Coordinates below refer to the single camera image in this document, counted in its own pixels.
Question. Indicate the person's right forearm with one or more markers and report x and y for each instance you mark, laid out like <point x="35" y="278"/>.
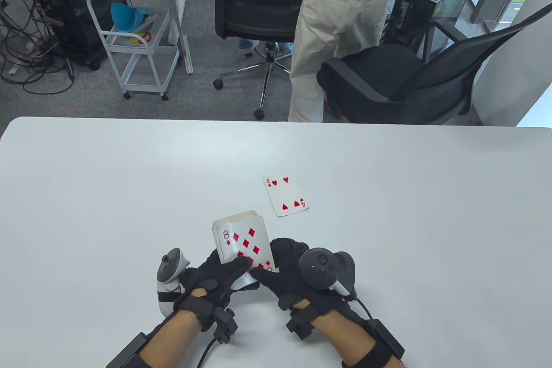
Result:
<point x="345" y="338"/>

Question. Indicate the four of hearts playing card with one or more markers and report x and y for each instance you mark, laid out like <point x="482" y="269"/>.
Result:
<point x="286" y="195"/>

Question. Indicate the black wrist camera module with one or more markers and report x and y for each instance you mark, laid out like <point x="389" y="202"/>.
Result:
<point x="224" y="325"/>
<point x="302" y="325"/>

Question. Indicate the blue plastic funnel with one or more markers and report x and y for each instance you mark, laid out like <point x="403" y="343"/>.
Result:
<point x="123" y="18"/>

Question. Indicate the black mesh office chair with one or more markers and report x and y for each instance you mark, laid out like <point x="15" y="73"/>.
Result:
<point x="375" y="74"/>
<point x="258" y="14"/>

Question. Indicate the person's right hand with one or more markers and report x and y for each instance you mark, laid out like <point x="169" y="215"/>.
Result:
<point x="284" y="281"/>

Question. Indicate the black glass computer tower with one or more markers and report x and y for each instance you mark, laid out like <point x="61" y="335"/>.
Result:
<point x="414" y="10"/>

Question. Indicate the person's left forearm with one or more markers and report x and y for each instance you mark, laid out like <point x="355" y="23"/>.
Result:
<point x="172" y="342"/>

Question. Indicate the deck of playing cards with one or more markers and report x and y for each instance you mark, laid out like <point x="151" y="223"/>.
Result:
<point x="246" y="230"/>

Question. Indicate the person's left hand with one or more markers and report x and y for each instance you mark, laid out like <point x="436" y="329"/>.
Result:
<point x="207" y="281"/>

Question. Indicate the grey white VR controller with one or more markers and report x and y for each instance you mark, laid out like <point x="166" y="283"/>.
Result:
<point x="166" y="294"/>
<point x="321" y="266"/>

